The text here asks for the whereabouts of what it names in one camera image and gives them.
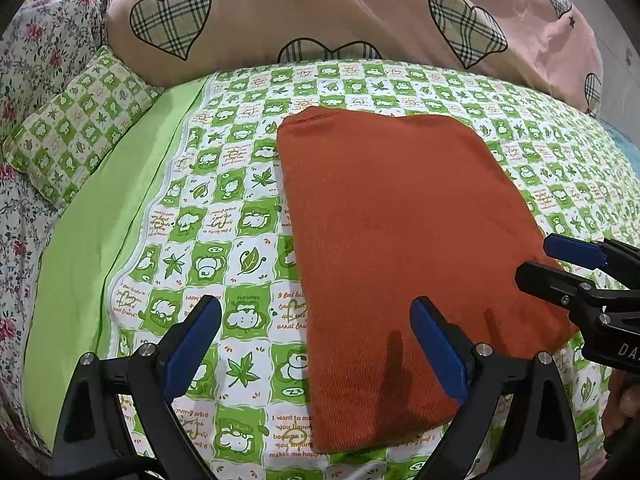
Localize orange knit sweater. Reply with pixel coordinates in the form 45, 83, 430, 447
276, 106, 581, 453

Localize green checked bed sheet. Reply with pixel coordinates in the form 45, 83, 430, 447
22, 57, 640, 480

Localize floral blanket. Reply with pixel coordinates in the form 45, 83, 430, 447
0, 0, 136, 461

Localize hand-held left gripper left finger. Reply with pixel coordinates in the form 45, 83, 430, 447
50, 295, 223, 480

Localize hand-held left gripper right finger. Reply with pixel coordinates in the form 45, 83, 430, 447
409, 296, 584, 480

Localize person's right hand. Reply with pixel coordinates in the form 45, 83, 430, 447
602, 371, 640, 438

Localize green checked pillow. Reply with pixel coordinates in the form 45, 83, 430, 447
4, 46, 163, 206

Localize pink duvet with plaid hearts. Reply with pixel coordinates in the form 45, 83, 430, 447
107, 0, 606, 121

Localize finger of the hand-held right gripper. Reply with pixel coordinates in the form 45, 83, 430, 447
544, 233, 640, 281
515, 259, 607, 314

